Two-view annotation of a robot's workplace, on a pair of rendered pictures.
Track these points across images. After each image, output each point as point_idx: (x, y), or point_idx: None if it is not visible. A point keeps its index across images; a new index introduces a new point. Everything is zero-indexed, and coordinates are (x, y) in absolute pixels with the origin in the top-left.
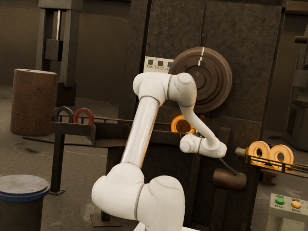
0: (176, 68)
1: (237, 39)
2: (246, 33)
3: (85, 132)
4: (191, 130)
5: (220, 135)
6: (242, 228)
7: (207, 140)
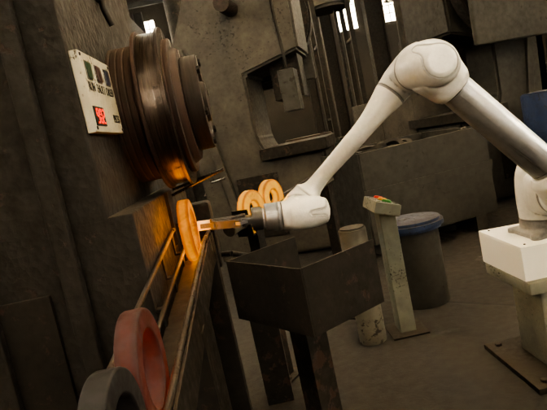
0: (171, 80)
1: (118, 22)
2: (119, 12)
3: (190, 406)
4: (215, 221)
5: (212, 215)
6: (282, 335)
7: (326, 182)
